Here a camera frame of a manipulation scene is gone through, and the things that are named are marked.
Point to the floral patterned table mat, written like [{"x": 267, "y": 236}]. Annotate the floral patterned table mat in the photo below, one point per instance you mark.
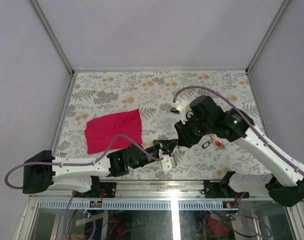
[{"x": 97, "y": 94}]

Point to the white perforated cable duct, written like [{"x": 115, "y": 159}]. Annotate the white perforated cable duct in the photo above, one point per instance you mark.
[{"x": 131, "y": 204}]

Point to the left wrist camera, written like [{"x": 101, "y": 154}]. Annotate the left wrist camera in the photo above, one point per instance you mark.
[{"x": 168, "y": 162}]

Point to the aluminium frame post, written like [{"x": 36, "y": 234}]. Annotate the aluminium frame post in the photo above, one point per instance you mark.
[
  {"x": 51, "y": 35},
  {"x": 281, "y": 10}
]

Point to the red key tag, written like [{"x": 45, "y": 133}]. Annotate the red key tag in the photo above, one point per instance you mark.
[{"x": 218, "y": 144}]

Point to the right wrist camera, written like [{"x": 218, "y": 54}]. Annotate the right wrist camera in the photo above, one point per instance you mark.
[{"x": 183, "y": 109}]

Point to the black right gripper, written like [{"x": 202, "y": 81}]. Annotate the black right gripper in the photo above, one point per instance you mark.
[{"x": 185, "y": 137}]

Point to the left aluminium frame post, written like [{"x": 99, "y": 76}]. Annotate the left aluminium frame post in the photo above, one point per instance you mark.
[{"x": 51, "y": 35}]

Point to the pink folded cloth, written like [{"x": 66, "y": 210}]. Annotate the pink folded cloth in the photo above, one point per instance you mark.
[{"x": 100, "y": 131}]

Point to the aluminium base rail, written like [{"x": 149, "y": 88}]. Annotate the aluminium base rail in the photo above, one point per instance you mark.
[{"x": 149, "y": 190}]

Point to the black key tag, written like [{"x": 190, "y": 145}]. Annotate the black key tag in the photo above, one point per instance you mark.
[{"x": 205, "y": 145}]

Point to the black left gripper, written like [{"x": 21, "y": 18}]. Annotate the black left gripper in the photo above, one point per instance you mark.
[{"x": 165, "y": 146}]

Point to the right aluminium frame post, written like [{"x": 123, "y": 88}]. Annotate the right aluminium frame post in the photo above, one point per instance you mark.
[{"x": 281, "y": 10}]

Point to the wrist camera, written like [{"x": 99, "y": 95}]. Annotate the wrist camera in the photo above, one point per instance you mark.
[
  {"x": 168, "y": 162},
  {"x": 183, "y": 109}
]

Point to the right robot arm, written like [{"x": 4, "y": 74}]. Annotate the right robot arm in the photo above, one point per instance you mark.
[{"x": 202, "y": 116}]

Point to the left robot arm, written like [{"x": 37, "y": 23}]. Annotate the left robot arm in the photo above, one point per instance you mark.
[{"x": 47, "y": 172}]

